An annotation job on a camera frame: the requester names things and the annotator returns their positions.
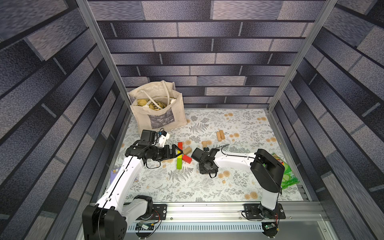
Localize natural block numbered 49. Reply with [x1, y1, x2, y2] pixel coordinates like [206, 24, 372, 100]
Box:
[216, 132, 222, 142]

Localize green wooden block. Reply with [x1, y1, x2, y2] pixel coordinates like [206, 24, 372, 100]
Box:
[177, 158, 183, 170]

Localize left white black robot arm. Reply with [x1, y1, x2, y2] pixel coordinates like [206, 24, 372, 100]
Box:
[82, 130, 183, 240]

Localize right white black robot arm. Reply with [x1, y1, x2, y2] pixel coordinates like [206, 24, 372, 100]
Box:
[192, 148, 285, 219]

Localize beige canvas tote bag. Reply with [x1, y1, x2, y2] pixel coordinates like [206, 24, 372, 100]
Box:
[128, 80, 187, 133]

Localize purple white small box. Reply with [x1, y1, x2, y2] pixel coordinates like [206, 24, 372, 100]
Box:
[110, 169, 119, 184]

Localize yellow items inside bag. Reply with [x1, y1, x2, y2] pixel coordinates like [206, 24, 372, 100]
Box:
[137, 99, 167, 111]

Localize left circuit board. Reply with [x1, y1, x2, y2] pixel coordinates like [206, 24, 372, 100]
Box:
[135, 223, 156, 233]

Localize circuit board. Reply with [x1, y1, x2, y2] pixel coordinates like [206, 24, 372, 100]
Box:
[135, 223, 156, 233]
[262, 222, 279, 238]

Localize green chips bag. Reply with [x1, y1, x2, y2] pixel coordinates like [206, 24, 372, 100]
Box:
[272, 153, 300, 189]

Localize right circuit board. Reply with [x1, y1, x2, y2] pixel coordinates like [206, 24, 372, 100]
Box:
[262, 222, 279, 238]

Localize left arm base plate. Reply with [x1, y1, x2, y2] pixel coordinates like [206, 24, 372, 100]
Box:
[142, 204, 168, 222]

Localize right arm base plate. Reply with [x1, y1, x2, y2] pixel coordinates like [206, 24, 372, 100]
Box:
[242, 203, 286, 221]

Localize aluminium front rail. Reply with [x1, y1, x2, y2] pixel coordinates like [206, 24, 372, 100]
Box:
[83, 201, 328, 224]

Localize left aluminium frame post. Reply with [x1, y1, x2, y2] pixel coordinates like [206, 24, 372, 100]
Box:
[76, 0, 131, 109]

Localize aluminium frame post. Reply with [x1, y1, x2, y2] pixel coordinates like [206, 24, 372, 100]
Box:
[268, 0, 337, 114]
[76, 0, 131, 109]

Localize right aluminium frame post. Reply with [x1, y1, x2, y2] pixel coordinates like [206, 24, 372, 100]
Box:
[268, 0, 337, 114]

